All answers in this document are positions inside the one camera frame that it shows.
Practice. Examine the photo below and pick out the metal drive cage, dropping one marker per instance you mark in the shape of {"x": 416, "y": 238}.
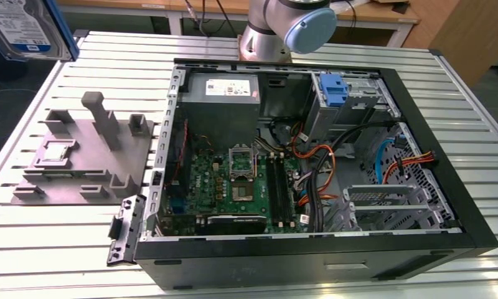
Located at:
{"x": 320, "y": 121}

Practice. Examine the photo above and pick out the green RAM stick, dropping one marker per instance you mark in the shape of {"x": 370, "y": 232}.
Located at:
{"x": 76, "y": 174}

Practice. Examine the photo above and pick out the grey power supply unit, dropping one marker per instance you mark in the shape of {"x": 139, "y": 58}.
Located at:
{"x": 220, "y": 118}

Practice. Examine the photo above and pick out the green motherboard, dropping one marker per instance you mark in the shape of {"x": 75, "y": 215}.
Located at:
{"x": 208, "y": 174}

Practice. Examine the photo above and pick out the blue drive latch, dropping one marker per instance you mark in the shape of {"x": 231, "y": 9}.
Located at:
{"x": 335, "y": 90}

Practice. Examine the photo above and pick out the silver CPU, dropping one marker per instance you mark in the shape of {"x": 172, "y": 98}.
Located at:
{"x": 58, "y": 152}

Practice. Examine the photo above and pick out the hard disk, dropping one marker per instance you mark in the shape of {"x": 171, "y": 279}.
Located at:
{"x": 20, "y": 28}

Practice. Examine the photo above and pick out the grey parts rack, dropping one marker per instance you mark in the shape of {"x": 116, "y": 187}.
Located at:
{"x": 95, "y": 171}

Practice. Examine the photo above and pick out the black RAM slot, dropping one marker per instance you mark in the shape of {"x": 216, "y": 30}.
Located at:
{"x": 275, "y": 190}

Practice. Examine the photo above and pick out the metal disk bay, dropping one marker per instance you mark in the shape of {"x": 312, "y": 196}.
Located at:
{"x": 399, "y": 190}

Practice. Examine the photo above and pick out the CPU socket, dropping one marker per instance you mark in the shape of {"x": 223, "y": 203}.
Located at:
{"x": 246, "y": 193}

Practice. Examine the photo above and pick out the black graphics card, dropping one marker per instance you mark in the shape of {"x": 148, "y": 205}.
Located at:
{"x": 232, "y": 222}

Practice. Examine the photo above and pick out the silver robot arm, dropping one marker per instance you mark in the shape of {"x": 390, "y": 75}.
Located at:
{"x": 266, "y": 43}

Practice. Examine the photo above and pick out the wooden desk white frame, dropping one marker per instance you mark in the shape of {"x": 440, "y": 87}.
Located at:
{"x": 382, "y": 14}

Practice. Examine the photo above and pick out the black PC case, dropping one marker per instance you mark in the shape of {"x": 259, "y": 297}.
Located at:
{"x": 274, "y": 264}

